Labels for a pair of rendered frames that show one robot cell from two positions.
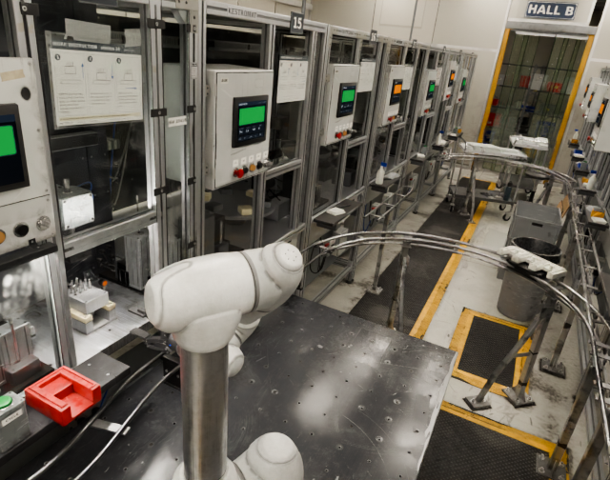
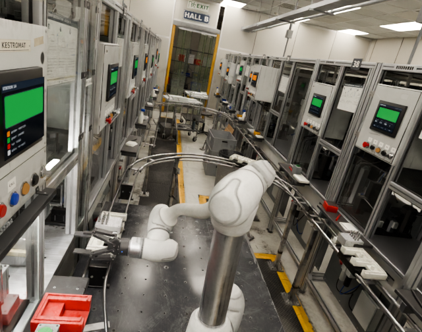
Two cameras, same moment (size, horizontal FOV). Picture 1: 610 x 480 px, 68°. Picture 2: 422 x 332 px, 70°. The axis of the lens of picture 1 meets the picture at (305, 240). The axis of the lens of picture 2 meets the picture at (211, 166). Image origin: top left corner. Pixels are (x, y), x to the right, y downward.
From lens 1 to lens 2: 0.78 m
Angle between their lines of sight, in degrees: 33
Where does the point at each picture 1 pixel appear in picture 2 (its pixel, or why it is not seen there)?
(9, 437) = not seen: outside the picture
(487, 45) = (163, 33)
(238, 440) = (168, 304)
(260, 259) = (258, 171)
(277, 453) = (235, 292)
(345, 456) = not seen: hidden behind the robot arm
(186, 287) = (248, 193)
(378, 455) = (243, 281)
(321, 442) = not seen: hidden behind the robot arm
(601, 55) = (223, 46)
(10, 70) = (38, 36)
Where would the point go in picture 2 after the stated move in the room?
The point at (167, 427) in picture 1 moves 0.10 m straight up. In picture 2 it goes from (115, 314) to (117, 297)
